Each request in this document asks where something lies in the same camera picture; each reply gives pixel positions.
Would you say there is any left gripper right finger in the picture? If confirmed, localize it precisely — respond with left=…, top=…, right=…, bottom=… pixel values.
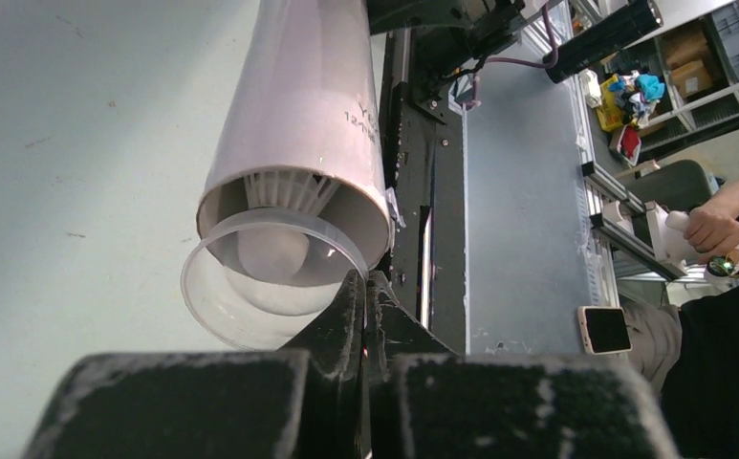
left=364, top=272, right=678, bottom=458

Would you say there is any operator in dark clothes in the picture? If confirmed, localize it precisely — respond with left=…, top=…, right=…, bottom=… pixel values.
left=623, top=181, right=739, bottom=458

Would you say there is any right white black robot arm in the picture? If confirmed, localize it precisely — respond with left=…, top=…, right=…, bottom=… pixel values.
left=367, top=1, right=663, bottom=92

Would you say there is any cluttered background shelf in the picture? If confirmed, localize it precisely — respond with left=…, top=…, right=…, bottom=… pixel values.
left=592, top=1, right=739, bottom=161

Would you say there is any white smartphone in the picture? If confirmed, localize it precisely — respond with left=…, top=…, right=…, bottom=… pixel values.
left=577, top=306, right=632, bottom=355

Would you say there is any white shuttlecock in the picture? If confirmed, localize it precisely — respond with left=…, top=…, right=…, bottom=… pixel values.
left=237, top=169, right=339, bottom=284

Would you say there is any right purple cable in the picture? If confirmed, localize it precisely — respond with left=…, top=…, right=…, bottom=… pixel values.
left=460, top=3, right=561, bottom=112

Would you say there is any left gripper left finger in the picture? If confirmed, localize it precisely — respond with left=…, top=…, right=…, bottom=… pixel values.
left=24, top=273, right=366, bottom=458

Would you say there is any operator bare hand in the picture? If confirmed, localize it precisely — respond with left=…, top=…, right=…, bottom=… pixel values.
left=685, top=194, right=739, bottom=261

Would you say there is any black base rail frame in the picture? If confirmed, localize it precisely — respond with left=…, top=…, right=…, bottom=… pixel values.
left=380, top=29, right=467, bottom=354

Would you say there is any white shuttlecock tube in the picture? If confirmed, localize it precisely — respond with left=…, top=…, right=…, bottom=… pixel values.
left=196, top=1, right=393, bottom=267

